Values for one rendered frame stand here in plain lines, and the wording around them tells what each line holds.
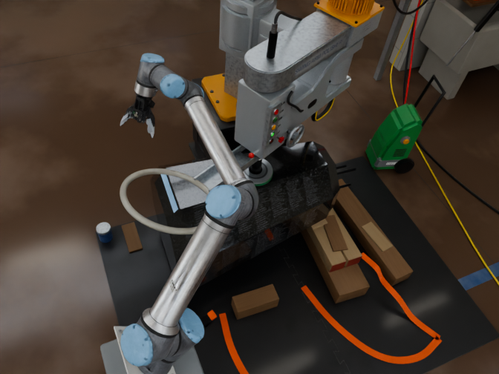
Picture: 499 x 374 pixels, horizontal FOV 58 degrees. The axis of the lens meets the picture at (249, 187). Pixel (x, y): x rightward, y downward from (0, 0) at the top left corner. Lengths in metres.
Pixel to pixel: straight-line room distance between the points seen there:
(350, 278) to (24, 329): 2.20
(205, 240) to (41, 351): 1.93
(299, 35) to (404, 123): 1.73
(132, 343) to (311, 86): 1.60
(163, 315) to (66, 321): 1.69
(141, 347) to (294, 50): 1.49
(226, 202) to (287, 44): 1.05
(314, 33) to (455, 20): 2.63
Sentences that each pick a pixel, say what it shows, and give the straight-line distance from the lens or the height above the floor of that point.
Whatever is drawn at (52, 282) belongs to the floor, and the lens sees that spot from 3.49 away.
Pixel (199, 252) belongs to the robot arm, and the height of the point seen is 1.59.
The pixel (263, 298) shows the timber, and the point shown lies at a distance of 3.14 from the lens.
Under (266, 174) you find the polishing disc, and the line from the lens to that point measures 2.75.
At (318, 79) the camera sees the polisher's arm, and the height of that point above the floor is 1.43.
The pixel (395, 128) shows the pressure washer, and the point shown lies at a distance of 3.94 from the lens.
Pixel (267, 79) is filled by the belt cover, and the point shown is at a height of 1.66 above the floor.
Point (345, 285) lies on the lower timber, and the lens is 3.28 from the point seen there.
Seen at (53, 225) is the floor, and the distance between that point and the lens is 3.75.
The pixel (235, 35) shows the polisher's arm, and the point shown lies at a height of 1.35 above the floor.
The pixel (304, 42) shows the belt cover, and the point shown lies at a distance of 2.36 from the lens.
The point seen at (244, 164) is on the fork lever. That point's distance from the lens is 2.47.
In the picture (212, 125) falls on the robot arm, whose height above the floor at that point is 1.70.
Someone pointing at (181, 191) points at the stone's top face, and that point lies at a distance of 2.72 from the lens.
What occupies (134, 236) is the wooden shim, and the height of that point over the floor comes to 0.03.
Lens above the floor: 2.96
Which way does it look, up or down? 51 degrees down
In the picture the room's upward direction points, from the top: 7 degrees clockwise
